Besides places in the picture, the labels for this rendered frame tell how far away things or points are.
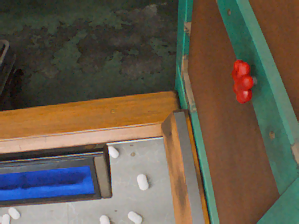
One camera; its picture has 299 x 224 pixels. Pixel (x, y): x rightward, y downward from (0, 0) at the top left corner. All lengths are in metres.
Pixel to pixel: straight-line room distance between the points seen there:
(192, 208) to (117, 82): 1.31
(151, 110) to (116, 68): 1.10
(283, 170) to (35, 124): 0.71
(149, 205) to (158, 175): 0.08
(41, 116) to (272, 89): 0.70
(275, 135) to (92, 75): 1.69
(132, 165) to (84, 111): 0.18
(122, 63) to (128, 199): 1.26
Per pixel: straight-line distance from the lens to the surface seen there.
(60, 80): 1.99
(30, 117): 0.95
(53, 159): 0.47
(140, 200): 0.83
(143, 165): 0.86
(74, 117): 0.91
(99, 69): 1.99
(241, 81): 0.35
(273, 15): 0.34
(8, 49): 1.76
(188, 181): 0.71
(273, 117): 0.33
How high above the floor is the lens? 1.52
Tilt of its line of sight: 59 degrees down
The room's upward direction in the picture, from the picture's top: 7 degrees counter-clockwise
